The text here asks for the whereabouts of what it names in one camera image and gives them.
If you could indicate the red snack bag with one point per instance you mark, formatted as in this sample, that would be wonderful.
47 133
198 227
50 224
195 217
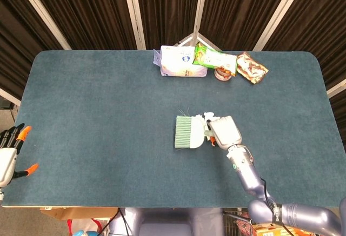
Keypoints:
243 226

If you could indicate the white screen frame post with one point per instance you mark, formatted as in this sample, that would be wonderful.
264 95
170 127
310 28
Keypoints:
201 3
9 97
133 14
278 14
336 88
44 14

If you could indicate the brown cardboard box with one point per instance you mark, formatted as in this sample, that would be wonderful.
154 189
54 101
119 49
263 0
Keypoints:
78 213

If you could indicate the large crumpled white paper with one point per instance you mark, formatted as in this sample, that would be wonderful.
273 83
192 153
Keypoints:
209 115

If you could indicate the red and white bag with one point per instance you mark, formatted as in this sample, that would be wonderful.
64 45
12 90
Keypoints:
81 225

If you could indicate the teal table cover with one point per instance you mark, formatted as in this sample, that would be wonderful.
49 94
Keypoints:
108 138

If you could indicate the mint green hand brush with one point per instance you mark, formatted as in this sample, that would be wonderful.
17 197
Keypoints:
193 133

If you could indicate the dark brown curtain panel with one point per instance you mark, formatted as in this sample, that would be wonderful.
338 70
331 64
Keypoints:
324 17
238 12
89 12
16 30
167 9

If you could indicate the purple-grey robot torso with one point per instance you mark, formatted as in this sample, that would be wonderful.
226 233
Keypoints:
167 222

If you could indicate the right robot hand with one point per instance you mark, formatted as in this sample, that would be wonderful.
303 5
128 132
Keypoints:
225 132

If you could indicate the white triangular screen foot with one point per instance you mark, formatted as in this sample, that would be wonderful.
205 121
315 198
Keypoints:
186 40

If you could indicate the green noodle packet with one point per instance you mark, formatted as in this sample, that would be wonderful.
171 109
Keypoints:
213 59

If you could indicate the white flour bag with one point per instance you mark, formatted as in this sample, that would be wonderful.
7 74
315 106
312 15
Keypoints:
178 63

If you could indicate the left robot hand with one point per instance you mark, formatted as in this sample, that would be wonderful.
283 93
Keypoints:
9 156

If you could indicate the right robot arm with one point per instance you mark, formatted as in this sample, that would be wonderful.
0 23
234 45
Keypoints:
251 176

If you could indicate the orange carton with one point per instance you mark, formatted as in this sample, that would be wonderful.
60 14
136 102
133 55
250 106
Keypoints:
270 230

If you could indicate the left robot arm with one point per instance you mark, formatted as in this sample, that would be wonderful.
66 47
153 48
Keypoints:
1 194

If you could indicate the small round can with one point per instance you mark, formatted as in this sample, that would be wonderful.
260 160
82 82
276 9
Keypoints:
223 76

